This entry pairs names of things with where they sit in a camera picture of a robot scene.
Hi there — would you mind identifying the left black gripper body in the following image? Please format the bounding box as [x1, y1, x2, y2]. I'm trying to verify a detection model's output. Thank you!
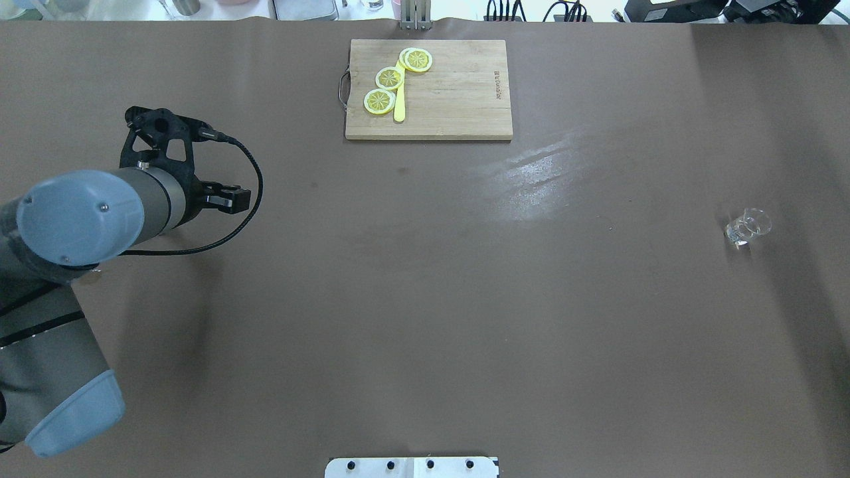
[169, 166, 206, 226]

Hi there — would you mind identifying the clear glass beaker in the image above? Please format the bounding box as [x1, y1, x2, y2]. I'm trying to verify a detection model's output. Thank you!
[724, 208, 773, 247]

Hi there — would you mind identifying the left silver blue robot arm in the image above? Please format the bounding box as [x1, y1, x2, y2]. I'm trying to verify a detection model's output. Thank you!
[2, 167, 263, 457]

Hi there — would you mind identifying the pink plastic cup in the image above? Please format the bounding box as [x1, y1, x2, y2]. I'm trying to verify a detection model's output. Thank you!
[390, 0, 402, 19]

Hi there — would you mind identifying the silver kitchen scale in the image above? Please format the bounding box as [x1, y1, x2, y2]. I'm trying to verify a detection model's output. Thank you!
[272, 0, 338, 21]

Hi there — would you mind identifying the yellow plastic stick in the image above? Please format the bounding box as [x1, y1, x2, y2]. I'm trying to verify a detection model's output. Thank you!
[392, 59, 407, 123]

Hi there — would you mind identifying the middle lemon slice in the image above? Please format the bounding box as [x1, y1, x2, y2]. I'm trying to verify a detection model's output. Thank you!
[375, 66, 406, 92]

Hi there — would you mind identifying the far lemon slice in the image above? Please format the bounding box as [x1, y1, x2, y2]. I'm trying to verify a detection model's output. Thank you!
[400, 46, 434, 72]

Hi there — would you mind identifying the bamboo cutting board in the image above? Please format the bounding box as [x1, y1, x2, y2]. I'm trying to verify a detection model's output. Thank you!
[344, 39, 513, 141]

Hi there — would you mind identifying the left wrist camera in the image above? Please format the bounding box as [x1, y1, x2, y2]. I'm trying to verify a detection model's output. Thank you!
[119, 106, 230, 187]

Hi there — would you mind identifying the lemon slice near handle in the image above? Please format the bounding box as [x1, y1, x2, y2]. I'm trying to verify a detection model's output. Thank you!
[363, 88, 396, 116]

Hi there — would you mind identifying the aluminium frame post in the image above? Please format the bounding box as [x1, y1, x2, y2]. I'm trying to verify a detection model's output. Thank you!
[398, 0, 433, 31]

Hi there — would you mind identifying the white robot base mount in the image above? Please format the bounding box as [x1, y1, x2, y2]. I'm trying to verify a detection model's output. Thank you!
[324, 456, 501, 477]

